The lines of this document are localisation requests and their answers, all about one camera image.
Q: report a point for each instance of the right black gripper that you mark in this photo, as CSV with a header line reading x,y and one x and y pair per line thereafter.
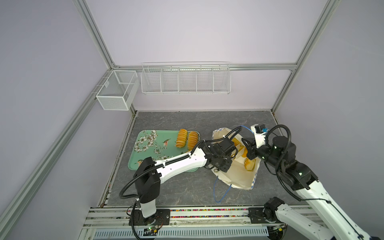
x,y
252,150

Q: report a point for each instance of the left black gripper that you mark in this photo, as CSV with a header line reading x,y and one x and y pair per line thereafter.
x,y
226,168

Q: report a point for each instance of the checkered paper bag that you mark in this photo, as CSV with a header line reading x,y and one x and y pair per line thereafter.
x,y
237,176

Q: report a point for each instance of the yellow fake bread loaf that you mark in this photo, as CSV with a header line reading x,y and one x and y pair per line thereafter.
x,y
192,140

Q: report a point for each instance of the yellow fake bread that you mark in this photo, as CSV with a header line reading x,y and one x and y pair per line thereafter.
x,y
249,164
181,138

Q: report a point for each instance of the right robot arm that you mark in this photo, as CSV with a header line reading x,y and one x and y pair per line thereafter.
x,y
302,184

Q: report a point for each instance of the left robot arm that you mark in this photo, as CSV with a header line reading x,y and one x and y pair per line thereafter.
x,y
146,182

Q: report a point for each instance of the green floral tray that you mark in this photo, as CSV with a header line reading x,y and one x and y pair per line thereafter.
x,y
157,144

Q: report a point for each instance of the white mesh box basket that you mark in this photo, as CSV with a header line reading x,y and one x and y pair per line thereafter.
x,y
118,91

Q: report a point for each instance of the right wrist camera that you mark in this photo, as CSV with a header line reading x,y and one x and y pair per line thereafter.
x,y
260,132

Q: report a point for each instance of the white wire shelf basket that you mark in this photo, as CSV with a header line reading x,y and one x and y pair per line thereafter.
x,y
186,78

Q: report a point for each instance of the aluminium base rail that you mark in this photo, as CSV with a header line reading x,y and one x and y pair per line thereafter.
x,y
211,223

